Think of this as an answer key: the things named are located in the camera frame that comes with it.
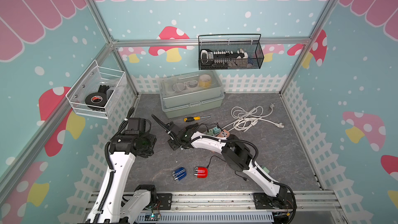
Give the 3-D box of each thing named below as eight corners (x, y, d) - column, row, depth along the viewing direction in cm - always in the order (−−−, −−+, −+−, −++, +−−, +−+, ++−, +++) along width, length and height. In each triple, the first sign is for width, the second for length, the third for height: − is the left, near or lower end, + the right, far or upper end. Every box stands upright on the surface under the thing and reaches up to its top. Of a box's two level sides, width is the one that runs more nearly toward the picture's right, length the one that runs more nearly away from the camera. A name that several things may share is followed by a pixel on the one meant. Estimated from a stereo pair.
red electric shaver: (194, 178, 83) (193, 176, 81) (194, 169, 86) (194, 167, 84) (208, 178, 83) (208, 176, 81) (207, 169, 86) (208, 167, 84)
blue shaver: (176, 183, 82) (175, 181, 79) (172, 174, 84) (171, 172, 82) (188, 175, 84) (188, 173, 81) (183, 167, 87) (183, 165, 84)
